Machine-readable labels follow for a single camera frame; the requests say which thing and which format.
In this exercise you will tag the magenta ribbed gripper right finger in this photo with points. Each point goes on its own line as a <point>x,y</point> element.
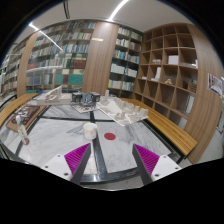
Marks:
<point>151,166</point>

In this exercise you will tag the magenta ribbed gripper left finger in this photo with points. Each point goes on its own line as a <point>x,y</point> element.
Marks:
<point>70,166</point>

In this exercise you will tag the clear plastic water bottle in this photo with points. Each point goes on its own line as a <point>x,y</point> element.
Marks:
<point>22,131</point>

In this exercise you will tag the white paper cup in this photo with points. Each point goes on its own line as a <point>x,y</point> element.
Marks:
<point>90,130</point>

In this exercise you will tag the red round sticker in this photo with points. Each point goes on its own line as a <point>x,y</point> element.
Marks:
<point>110,136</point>

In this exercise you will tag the wooden bench right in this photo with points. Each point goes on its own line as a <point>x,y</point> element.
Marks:
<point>181,139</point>

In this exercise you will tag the wooden bench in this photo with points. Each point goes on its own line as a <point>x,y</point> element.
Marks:
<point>9,109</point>
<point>181,139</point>

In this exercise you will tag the white architectural model right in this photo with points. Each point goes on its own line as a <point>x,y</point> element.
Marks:
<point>121,111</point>

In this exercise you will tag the white architectural model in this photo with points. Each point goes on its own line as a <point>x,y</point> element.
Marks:
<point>121,111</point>
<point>52,97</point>

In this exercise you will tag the dark grey building model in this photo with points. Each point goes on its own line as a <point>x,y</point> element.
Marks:
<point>86,99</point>

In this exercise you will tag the brown patterned board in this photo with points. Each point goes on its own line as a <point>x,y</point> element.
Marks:
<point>27,114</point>

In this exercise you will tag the white architectural model left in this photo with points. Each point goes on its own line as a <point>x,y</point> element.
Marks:
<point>52,97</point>

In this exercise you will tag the wooden bench left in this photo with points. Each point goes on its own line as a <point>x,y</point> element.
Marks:
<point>9,109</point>

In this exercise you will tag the open bookshelf with books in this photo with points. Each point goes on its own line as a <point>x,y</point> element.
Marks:
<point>125,62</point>

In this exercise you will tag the wooden column panel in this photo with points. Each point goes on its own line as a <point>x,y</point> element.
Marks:
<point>100,53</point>

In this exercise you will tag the wooden cubby shelf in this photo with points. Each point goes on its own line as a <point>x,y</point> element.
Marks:
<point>168,72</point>

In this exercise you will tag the glass-front bookcase left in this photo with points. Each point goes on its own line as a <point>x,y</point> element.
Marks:
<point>59,57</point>

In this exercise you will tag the wall poster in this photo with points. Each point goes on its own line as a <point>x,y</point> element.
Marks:
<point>215,84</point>

